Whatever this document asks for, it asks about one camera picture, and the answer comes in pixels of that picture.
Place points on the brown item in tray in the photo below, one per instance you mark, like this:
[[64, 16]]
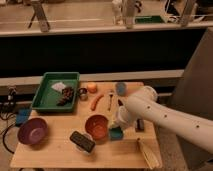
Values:
[[67, 96]]

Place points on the white cloth in tray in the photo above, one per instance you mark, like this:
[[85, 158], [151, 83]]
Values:
[[59, 86]]

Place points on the purple bowl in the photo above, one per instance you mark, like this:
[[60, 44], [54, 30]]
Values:
[[32, 131]]

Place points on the red-brown bowl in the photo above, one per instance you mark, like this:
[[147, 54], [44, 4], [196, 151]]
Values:
[[97, 127]]

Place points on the green plastic tray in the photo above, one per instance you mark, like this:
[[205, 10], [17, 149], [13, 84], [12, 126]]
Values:
[[45, 99]]

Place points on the blue cup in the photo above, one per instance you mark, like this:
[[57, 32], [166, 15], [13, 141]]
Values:
[[121, 88]]

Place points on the blue box on floor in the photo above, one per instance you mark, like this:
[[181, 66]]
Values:
[[22, 116]]

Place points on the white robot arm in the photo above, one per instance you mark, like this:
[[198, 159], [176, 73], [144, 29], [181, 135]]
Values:
[[142, 104]]

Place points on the black rectangular block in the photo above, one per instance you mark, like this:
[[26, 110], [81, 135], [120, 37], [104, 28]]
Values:
[[82, 141]]

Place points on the teal sponge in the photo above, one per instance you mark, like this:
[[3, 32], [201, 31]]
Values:
[[116, 133]]

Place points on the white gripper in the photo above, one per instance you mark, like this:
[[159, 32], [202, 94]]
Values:
[[122, 118]]

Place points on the orange cup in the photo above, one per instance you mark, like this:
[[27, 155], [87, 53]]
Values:
[[92, 87]]

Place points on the orange carrot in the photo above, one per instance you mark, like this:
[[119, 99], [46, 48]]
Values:
[[95, 101]]

